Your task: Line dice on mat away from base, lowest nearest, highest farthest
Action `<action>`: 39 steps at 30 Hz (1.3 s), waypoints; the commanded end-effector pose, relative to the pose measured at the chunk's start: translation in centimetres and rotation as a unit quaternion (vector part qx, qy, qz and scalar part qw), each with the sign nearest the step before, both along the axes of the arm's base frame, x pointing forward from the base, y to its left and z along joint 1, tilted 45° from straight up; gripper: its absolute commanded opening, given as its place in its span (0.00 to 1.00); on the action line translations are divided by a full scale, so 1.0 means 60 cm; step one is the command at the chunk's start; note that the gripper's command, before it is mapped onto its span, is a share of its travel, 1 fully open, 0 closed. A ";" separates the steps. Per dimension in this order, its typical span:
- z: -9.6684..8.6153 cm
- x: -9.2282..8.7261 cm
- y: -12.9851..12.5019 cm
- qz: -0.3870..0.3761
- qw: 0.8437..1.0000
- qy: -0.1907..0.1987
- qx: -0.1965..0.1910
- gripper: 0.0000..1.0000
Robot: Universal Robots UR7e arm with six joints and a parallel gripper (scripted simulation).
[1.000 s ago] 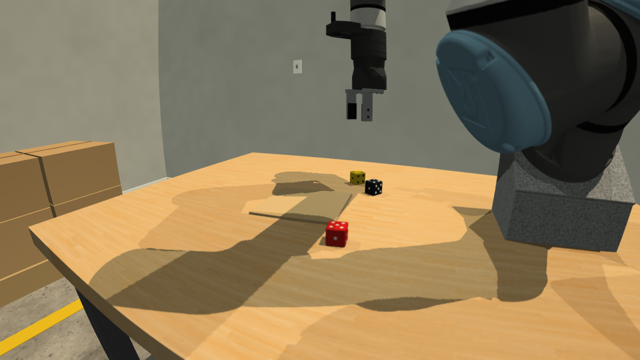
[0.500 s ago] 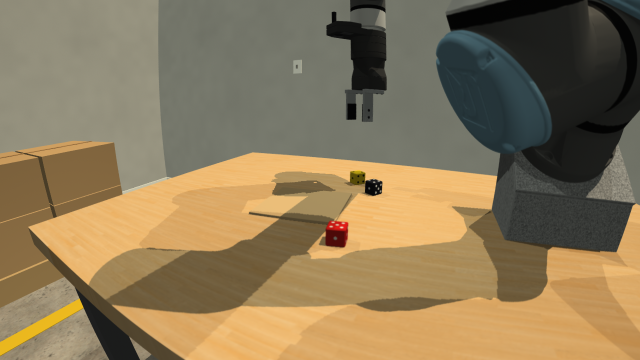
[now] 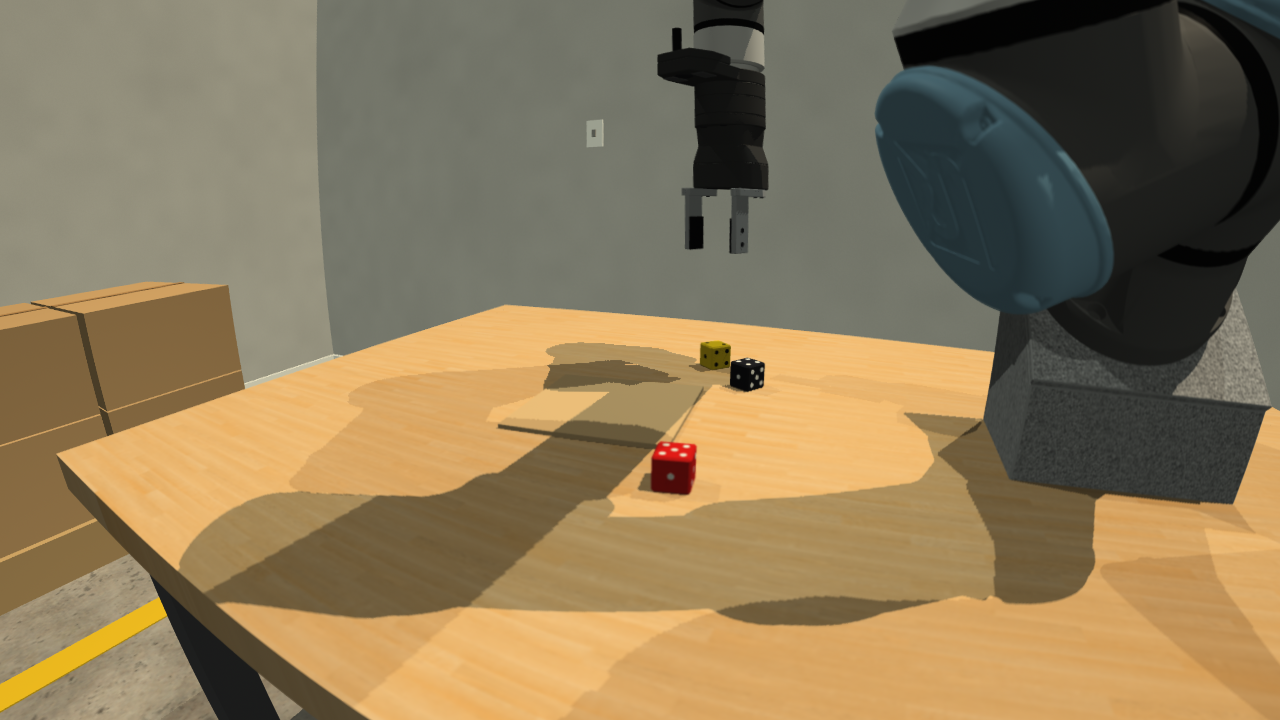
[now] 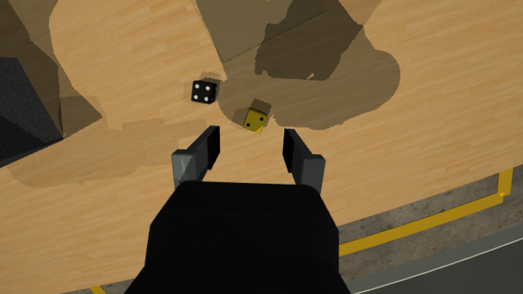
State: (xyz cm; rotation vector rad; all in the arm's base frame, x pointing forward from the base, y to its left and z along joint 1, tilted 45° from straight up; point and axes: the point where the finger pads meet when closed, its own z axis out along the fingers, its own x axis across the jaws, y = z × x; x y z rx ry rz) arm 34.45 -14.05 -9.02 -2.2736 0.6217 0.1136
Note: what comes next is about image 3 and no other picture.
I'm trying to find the yellow die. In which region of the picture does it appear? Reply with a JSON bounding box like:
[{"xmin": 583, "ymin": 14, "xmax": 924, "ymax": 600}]
[{"xmin": 700, "ymin": 340, "xmax": 731, "ymax": 370}]

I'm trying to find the red die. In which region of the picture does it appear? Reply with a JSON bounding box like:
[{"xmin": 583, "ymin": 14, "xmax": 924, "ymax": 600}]
[{"xmin": 652, "ymin": 442, "xmax": 698, "ymax": 495}]

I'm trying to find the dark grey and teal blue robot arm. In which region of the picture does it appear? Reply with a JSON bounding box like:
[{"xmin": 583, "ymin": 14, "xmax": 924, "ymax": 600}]
[{"xmin": 876, "ymin": 0, "xmax": 1280, "ymax": 366}]

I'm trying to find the black die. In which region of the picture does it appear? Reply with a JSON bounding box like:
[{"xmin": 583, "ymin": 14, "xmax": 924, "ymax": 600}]
[{"xmin": 730, "ymin": 357, "xmax": 765, "ymax": 392}]

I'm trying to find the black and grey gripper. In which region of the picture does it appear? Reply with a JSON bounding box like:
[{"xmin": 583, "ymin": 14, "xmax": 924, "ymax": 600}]
[{"xmin": 657, "ymin": 26, "xmax": 768, "ymax": 254}]

